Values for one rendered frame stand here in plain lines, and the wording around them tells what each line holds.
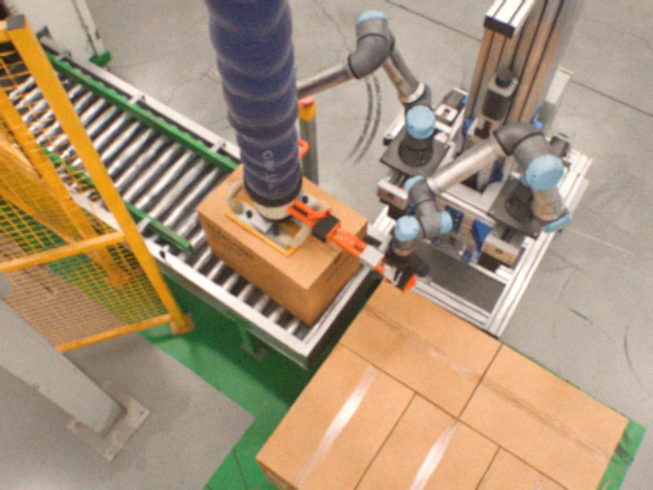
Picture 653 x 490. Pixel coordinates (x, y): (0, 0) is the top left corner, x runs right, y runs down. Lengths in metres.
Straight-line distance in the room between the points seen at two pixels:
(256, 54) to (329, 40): 2.84
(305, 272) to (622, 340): 1.89
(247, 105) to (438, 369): 1.46
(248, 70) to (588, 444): 2.01
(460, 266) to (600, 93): 1.75
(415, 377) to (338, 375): 0.33
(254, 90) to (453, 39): 2.94
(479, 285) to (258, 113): 1.80
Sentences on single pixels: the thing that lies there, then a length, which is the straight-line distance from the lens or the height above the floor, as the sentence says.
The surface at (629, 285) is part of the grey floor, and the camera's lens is 3.97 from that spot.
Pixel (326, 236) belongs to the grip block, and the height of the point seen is 1.10.
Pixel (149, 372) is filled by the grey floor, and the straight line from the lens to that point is 3.58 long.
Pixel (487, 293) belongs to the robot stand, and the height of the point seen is 0.21.
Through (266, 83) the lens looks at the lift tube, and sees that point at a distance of 1.97.
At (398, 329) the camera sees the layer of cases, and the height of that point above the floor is 0.54.
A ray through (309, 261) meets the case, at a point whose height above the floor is 0.95.
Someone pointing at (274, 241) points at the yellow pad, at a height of 0.97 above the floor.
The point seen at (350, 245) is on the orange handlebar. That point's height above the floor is 1.09.
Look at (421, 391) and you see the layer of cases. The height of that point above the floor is 0.54.
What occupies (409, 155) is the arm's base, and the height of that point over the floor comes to 1.10.
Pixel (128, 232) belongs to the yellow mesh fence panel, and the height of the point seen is 1.04.
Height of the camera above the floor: 3.29
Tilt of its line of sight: 61 degrees down
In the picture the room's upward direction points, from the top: straight up
